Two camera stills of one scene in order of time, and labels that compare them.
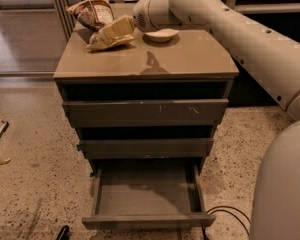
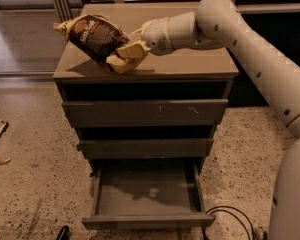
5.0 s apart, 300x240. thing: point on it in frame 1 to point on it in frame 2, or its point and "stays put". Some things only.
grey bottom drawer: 147,194 stays put
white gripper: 144,16 to 155,36
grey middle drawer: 115,149 stays put
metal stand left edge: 5,162 stays put
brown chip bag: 94,15 to 93,35
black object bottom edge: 64,233 stays put
